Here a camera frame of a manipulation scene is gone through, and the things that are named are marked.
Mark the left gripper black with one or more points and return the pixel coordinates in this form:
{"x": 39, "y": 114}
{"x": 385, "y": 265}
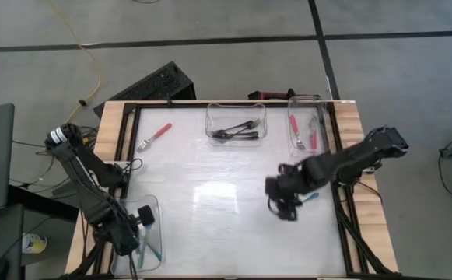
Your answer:
{"x": 122, "y": 237}

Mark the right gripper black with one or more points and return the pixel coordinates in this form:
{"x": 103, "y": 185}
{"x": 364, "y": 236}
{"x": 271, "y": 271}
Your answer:
{"x": 288, "y": 180}

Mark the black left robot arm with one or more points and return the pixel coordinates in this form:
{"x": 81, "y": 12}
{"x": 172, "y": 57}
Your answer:
{"x": 78, "y": 163}

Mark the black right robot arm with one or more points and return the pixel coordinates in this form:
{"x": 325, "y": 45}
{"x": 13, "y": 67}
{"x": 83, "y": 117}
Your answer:
{"x": 358, "y": 153}

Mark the clear plastic bin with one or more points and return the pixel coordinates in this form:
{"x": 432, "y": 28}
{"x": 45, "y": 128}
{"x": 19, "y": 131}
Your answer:
{"x": 151, "y": 237}
{"x": 305, "y": 107}
{"x": 214, "y": 113}

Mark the black side desk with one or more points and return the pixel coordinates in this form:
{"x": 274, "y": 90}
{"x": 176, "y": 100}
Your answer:
{"x": 43, "y": 202}

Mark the white and yellow roll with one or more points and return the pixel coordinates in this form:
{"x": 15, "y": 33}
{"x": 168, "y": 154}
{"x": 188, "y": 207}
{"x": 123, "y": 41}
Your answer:
{"x": 35, "y": 243}

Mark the light wooden table border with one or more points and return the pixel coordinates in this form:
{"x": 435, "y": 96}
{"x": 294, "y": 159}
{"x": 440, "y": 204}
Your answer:
{"x": 350, "y": 120}

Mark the short black floor tape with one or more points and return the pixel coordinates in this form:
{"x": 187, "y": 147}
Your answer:
{"x": 324, "y": 58}

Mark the black computer tower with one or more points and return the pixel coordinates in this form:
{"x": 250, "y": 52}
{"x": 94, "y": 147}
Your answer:
{"x": 151, "y": 83}

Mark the long black floor tape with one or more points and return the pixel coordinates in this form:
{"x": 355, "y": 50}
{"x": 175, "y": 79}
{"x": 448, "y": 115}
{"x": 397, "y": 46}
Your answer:
{"x": 171, "y": 43}

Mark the black aluminium table frame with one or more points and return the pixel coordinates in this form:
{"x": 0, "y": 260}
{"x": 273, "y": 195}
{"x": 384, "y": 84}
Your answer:
{"x": 179, "y": 105}

